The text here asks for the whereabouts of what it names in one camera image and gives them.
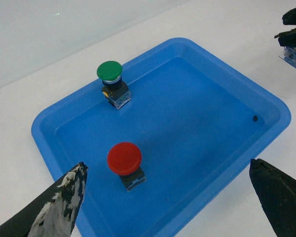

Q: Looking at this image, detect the red push button switch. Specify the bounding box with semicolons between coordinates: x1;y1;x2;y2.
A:
107;142;146;191

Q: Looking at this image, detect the blue plastic tray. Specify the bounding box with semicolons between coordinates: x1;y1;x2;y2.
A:
32;38;291;237

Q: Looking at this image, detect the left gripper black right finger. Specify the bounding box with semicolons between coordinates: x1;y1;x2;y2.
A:
249;159;296;237

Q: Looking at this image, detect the yellow push button switch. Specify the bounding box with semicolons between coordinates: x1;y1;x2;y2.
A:
279;46;296;69

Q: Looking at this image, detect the green push button switch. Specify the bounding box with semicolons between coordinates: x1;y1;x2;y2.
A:
97;61;131;109

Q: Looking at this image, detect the left gripper worn left finger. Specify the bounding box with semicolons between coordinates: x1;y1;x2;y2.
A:
0;162;88;237

